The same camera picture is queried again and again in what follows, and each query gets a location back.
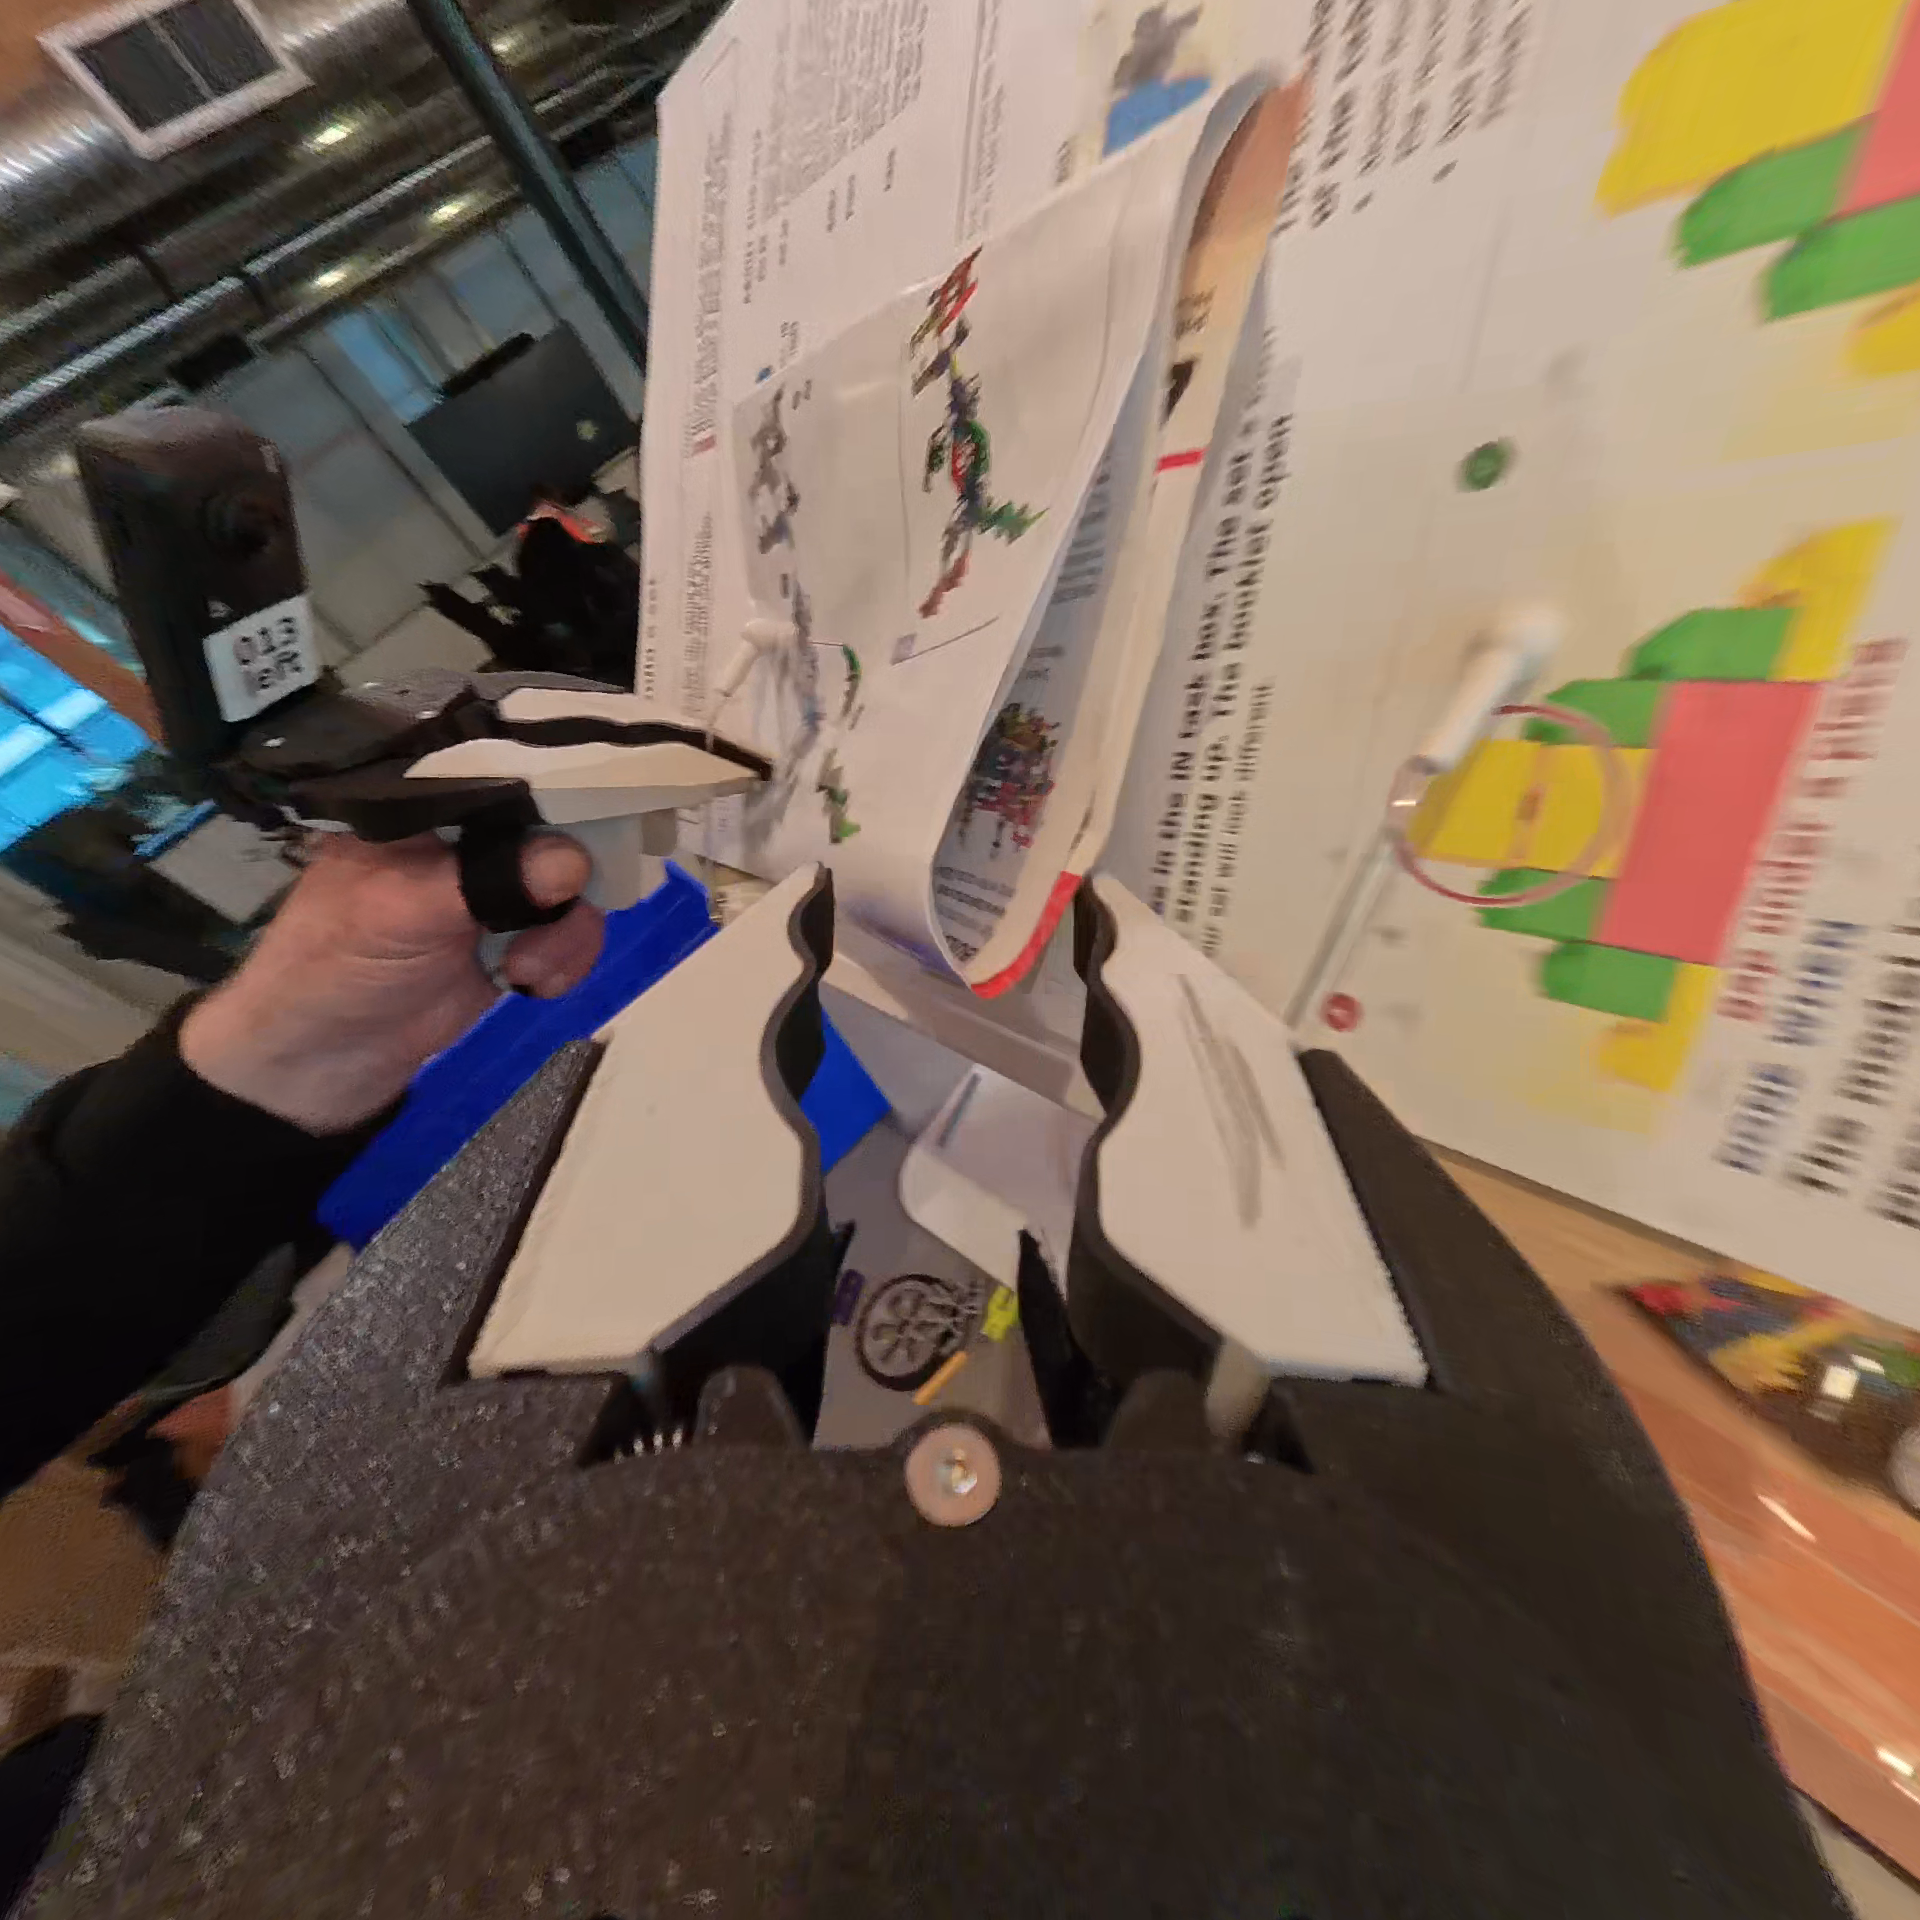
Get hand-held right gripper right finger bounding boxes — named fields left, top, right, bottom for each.
left=1062, top=877, right=1434, bottom=1390

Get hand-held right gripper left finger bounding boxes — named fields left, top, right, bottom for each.
left=466, top=866, right=839, bottom=1384

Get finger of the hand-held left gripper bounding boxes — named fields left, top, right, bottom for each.
left=474, top=684, right=721, bottom=749
left=406, top=729, right=771, bottom=823

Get paper instruction sheet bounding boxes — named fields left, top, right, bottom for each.
left=734, top=68, right=1319, bottom=1004

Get person's left forearm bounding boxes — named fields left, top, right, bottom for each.
left=0, top=985, right=406, bottom=1501

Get person's left hand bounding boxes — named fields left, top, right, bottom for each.
left=175, top=823, right=610, bottom=1140

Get blue plastic bin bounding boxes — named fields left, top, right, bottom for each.
left=320, top=866, right=888, bottom=1241

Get grey toy wheel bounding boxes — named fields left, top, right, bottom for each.
left=859, top=1278, right=989, bottom=1390

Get white air vent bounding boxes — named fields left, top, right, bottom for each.
left=33, top=0, right=301, bottom=154

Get white instruction sign board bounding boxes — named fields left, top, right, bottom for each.
left=636, top=0, right=1920, bottom=1323

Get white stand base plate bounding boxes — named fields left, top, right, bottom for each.
left=820, top=613, right=1565, bottom=1292

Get black wall monitor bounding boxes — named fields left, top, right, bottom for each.
left=406, top=328, right=639, bottom=538

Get silver ventilation duct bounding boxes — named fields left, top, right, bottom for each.
left=0, top=0, right=712, bottom=396

